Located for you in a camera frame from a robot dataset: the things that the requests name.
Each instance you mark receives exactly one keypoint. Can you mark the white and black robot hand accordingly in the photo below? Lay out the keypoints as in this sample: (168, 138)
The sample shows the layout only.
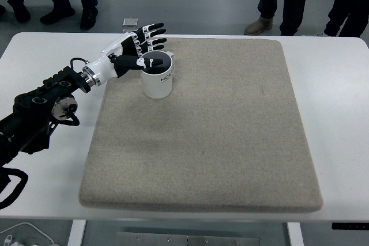
(126, 53)

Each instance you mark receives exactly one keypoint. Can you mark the white ribbed cup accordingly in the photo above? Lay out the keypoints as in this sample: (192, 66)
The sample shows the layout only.
(157, 81)

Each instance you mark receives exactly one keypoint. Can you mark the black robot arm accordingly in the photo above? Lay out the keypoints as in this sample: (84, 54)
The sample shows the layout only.
(35, 116)

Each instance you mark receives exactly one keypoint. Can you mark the small silver box on floor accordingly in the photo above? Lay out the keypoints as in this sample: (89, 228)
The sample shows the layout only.
(130, 22)

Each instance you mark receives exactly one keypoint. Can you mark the black leather shoe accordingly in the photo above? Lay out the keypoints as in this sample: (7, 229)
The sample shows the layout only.
(56, 15)
(88, 18)

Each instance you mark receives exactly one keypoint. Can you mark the beige felt mat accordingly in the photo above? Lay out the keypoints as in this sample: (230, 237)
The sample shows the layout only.
(228, 138)

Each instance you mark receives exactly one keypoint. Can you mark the tan suede boot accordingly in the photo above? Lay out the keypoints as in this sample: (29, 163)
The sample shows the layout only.
(259, 26)

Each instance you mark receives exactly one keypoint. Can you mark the black table control panel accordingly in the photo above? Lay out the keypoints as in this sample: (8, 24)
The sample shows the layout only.
(350, 226)

